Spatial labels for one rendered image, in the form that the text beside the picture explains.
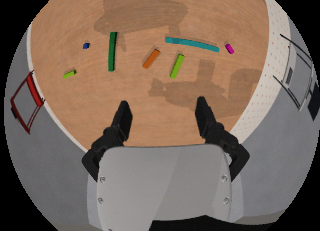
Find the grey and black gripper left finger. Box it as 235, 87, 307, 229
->
82, 100, 133, 182

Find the orange rod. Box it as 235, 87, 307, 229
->
142, 49, 160, 69

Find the green flat bar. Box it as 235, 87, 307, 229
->
108, 32, 117, 72

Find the turquoise rod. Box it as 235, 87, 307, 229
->
166, 37, 220, 53

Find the lime green rod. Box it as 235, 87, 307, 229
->
63, 69, 77, 79
170, 54, 185, 79

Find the small magenta block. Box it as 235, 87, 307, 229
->
225, 44, 234, 54

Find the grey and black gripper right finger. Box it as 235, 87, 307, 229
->
195, 96, 250, 182

